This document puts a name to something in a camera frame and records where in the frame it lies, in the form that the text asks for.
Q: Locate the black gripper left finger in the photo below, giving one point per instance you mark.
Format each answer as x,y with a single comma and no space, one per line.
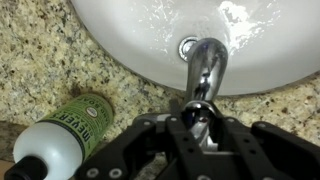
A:
180,140

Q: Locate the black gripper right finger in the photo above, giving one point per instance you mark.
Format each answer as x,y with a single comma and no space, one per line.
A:
266,146

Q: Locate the metal sink drain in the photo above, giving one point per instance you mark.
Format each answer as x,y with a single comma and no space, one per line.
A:
183,50

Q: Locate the white oval sink basin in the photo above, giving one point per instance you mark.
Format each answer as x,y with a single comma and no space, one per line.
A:
166,26

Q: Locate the chrome sink faucet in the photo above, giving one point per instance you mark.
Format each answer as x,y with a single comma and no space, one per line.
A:
206,73

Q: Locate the green soap pump bottle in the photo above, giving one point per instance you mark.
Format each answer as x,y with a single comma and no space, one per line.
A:
66,140

